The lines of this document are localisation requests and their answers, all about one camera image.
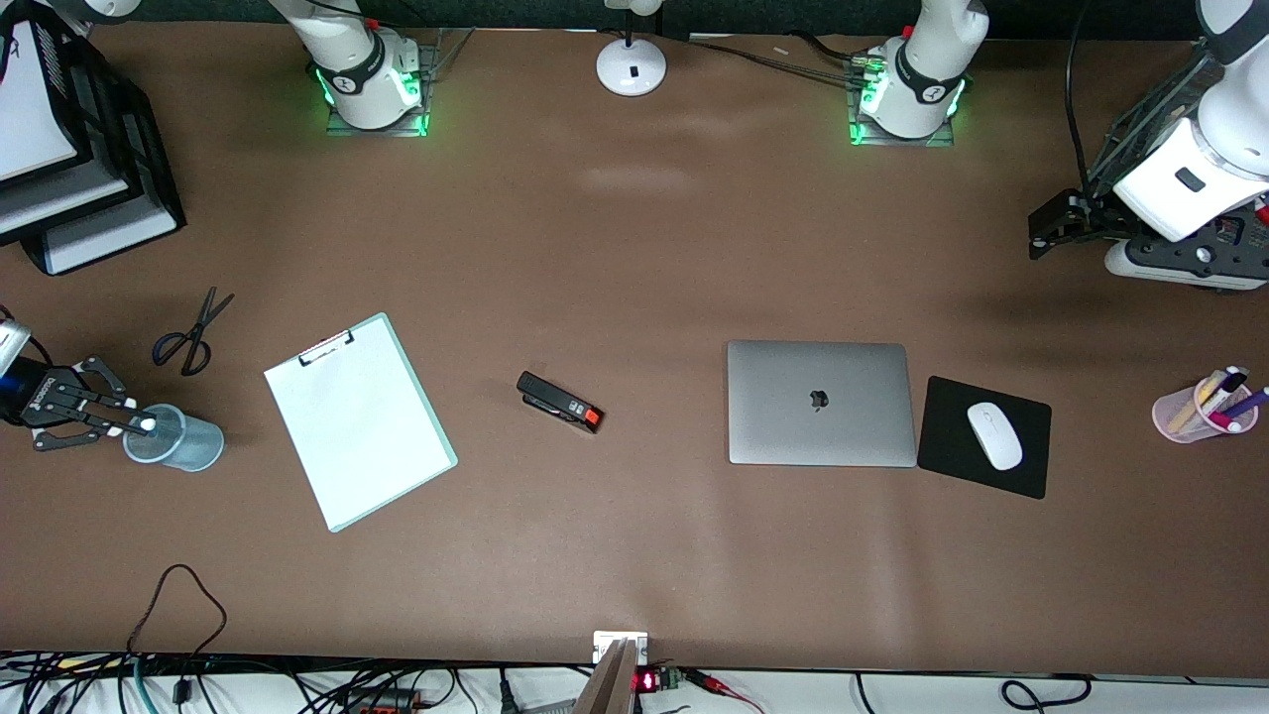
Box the silver laptop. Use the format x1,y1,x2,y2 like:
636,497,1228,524
727,340,918,468

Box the black capped white marker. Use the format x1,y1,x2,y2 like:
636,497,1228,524
1205,367,1250,408

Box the blue mesh pen cup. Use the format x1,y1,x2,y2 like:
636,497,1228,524
123,404,225,473

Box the black scissors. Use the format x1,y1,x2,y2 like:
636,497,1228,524
152,287,236,377

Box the black mesh desk tray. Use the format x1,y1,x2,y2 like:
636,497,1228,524
1086,45,1225,199

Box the yellow pen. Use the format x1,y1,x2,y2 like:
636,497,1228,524
1170,375,1225,432

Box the pink mesh pen cup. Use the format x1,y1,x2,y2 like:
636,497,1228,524
1152,375,1260,444

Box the black stacked letter tray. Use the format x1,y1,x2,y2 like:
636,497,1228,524
0,0,187,277

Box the white computer mouse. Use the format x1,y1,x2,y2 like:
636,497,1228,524
967,402,1023,471

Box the black mouse pad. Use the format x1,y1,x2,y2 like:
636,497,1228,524
917,375,1053,501

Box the teal clipboard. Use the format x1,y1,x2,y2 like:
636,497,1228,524
263,312,459,534

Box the black stapler red tip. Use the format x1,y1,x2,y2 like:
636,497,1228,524
516,371,605,435

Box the white round lamp base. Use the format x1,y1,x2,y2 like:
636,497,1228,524
596,0,667,97

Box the small white card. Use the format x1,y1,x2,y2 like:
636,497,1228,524
593,631,648,665

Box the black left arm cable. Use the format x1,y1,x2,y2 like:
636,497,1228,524
1064,28,1094,197

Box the brown cable loop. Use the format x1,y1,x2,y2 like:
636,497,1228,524
127,563,227,660

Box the black base power cable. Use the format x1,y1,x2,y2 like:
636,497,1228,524
684,35,868,80

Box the black cable bundle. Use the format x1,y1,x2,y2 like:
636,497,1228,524
0,650,497,714

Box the black coiled cable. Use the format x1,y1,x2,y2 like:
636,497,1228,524
999,674,1094,711

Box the red wire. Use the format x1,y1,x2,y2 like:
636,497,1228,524
684,669,764,714

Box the grey camera mount bar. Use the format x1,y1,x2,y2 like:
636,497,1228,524
573,640,640,714

